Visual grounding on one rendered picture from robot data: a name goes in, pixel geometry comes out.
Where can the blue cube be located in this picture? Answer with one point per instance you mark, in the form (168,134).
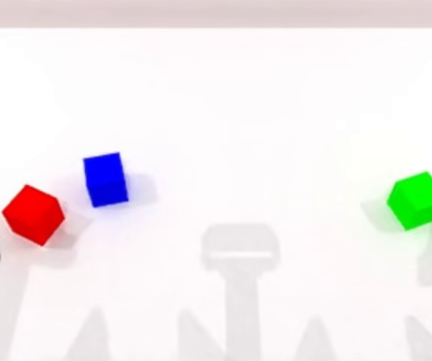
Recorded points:
(105,179)

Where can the green cube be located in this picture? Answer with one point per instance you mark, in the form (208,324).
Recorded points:
(417,200)

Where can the red cube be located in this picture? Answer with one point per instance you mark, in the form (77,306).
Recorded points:
(32,215)

